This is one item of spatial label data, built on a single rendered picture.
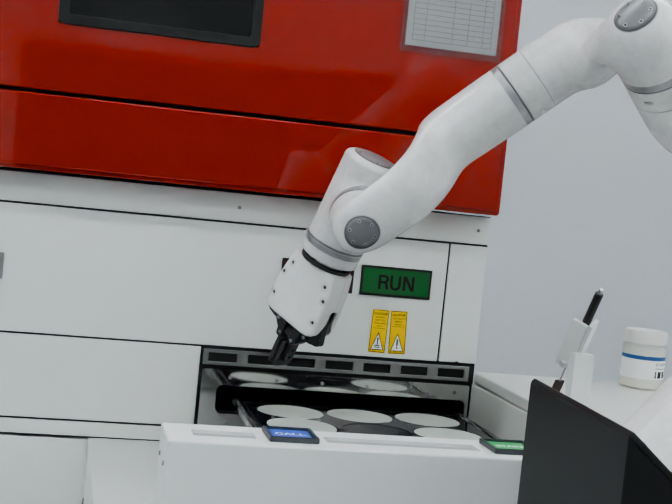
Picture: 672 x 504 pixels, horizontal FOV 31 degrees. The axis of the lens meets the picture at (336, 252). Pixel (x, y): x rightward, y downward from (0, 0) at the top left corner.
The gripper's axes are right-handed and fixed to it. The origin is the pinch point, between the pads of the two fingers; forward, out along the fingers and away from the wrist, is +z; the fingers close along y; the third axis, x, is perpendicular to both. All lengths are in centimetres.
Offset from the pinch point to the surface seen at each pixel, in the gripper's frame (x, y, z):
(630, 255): 209, -44, 7
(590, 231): 198, -54, 5
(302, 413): 7.2, 3.2, 9.6
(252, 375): 8.9, -9.3, 11.4
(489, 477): -16.5, 43.8, -13.3
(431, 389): 31.7, 8.0, 4.1
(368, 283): 23.0, -6.4, -7.3
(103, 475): -22.7, -2.4, 20.7
